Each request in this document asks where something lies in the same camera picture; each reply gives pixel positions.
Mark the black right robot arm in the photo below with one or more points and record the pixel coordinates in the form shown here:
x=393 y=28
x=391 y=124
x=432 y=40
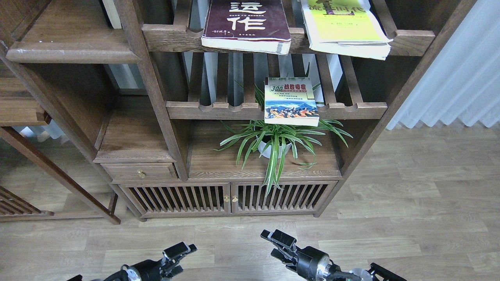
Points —
x=374 y=273

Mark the maroon book white characters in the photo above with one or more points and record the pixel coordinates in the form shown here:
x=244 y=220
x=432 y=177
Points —
x=247 y=25

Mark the dark wooden bookshelf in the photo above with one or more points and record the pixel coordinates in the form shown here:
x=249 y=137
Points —
x=151 y=97

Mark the green spider plant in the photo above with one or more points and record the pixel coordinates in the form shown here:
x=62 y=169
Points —
x=252 y=133

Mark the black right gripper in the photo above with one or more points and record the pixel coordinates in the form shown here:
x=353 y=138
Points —
x=309 y=262

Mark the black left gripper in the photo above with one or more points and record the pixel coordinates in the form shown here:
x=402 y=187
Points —
x=165 y=268

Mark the book with mountain cover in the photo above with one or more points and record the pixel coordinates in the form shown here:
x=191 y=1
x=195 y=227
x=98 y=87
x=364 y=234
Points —
x=290 y=101

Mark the white plant pot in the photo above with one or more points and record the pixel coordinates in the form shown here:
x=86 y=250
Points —
x=265 y=147

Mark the white curtain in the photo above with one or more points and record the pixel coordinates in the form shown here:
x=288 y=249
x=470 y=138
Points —
x=463 y=82

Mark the brass drawer knob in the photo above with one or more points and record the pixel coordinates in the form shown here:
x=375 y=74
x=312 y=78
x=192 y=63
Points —
x=141 y=174

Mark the yellow green book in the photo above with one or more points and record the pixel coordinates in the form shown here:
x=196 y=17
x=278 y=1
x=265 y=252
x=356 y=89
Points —
x=344 y=27

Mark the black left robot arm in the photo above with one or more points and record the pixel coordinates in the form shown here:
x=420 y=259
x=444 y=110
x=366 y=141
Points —
x=121 y=275

